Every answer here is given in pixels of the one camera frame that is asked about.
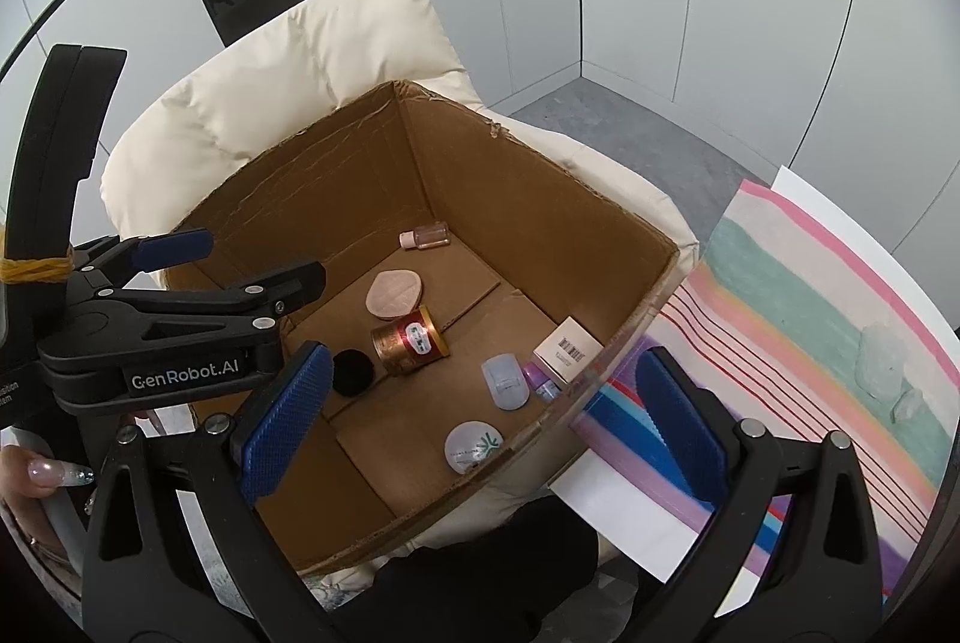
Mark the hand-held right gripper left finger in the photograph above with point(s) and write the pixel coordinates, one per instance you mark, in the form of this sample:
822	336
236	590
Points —
289	422

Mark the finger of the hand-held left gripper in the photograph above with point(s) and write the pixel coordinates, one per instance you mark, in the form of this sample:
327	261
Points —
176	247
262	290

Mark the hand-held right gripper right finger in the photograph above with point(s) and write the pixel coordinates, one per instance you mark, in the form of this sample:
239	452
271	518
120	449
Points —
682	425

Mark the black round powder puff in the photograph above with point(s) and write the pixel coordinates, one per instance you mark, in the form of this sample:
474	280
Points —
354	373

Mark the beige makeup sponge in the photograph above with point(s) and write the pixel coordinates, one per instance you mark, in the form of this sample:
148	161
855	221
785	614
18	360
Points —
391	293

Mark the brown cardboard box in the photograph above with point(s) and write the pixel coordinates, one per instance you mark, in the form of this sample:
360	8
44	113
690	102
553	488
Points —
337	178

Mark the square beige carton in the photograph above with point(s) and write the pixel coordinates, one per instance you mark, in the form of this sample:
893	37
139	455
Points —
566	347

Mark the red and gold can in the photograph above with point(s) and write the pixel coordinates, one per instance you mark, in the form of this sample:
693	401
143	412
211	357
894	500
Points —
409	339

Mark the small purple bottle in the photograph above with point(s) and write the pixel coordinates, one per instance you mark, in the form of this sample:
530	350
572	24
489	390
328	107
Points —
541	384

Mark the small clear pink bottle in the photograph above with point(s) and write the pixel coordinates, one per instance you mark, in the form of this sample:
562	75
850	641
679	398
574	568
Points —
427	236

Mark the grey-blue compact case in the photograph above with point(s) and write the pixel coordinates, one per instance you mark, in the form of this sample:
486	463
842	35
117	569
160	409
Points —
505	382

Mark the white round compact green print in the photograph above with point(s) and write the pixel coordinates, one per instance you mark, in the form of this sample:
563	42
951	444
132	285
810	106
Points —
472	448

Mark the person's left hand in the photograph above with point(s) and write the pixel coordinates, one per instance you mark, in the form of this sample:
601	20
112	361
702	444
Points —
19	470

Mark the white table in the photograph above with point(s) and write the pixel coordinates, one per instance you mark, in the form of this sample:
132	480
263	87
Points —
622	508

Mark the yellow rubber band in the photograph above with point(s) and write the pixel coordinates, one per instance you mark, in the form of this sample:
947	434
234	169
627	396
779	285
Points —
37	269

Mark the striped colourful cloth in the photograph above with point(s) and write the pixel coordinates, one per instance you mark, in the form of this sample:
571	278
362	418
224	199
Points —
787	313

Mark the clear plastic container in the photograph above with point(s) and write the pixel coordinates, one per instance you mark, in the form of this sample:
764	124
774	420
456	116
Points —
881	358

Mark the small clear plastic piece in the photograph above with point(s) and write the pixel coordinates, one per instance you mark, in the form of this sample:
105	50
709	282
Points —
907	404

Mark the cream padded chair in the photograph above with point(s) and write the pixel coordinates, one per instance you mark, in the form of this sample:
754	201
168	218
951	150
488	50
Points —
300	51

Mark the person's black trousers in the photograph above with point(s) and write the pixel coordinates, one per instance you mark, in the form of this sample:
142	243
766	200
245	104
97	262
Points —
480	575

